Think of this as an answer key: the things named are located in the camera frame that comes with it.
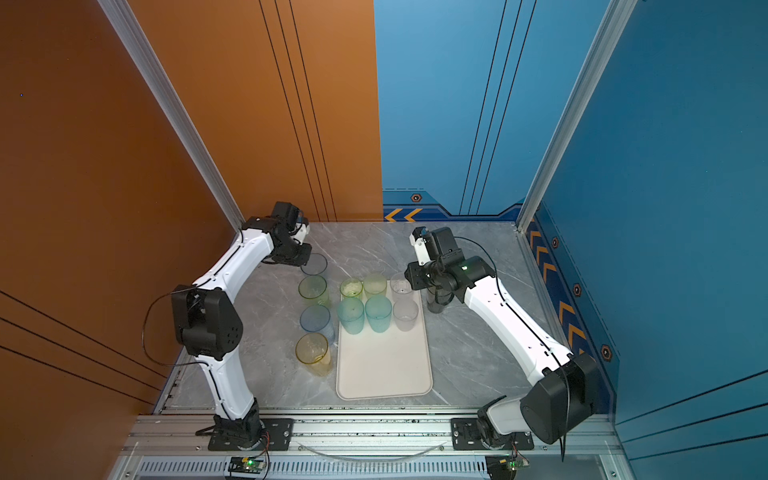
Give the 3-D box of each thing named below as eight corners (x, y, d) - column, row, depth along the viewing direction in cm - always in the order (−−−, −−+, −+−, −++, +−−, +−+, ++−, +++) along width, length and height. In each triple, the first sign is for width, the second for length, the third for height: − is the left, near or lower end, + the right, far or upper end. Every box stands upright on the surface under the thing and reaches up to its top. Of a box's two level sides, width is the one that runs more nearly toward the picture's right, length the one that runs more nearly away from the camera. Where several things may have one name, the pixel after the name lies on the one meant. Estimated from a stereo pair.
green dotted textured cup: (365, 304, 99) (362, 289, 92) (366, 288, 104) (364, 272, 96) (386, 304, 99) (385, 289, 92) (386, 288, 104) (385, 272, 96)
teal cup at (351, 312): (341, 334, 92) (336, 318, 84) (343, 314, 96) (338, 297, 88) (365, 334, 92) (362, 318, 84) (366, 314, 96) (363, 297, 88)
